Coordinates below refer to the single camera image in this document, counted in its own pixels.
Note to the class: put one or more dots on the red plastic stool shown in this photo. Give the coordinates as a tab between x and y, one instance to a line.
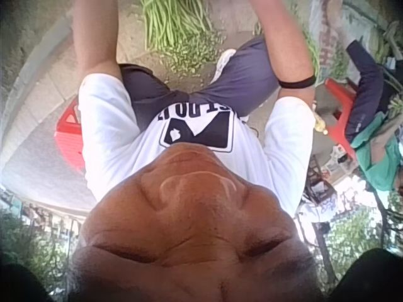
67	138
341	100

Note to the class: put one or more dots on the heap of cut bean pieces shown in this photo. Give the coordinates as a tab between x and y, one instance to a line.
195	50

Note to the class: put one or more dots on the yellow bottle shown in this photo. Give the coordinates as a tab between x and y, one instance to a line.
320	124

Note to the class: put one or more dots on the bundle of green long beans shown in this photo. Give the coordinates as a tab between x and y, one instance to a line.
170	22

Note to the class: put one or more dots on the dark crate with clutter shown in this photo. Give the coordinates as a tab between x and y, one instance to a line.
318	182

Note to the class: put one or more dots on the row of green beans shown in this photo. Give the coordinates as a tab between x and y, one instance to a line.
312	53

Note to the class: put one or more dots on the person's legs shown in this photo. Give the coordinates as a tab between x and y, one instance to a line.
239	81

